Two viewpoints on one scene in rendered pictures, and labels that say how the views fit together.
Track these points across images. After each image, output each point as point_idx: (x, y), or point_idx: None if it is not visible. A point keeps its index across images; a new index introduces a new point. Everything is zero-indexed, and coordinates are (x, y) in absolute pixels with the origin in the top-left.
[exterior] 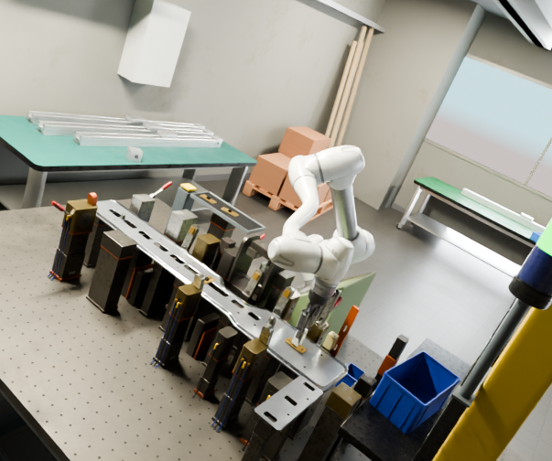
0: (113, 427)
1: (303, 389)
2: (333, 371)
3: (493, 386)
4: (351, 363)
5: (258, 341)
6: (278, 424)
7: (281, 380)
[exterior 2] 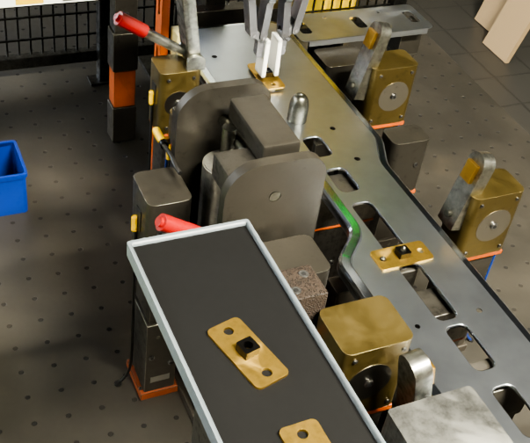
0: None
1: (319, 27)
2: (221, 32)
3: None
4: None
5: (381, 63)
6: (403, 8)
7: (340, 57)
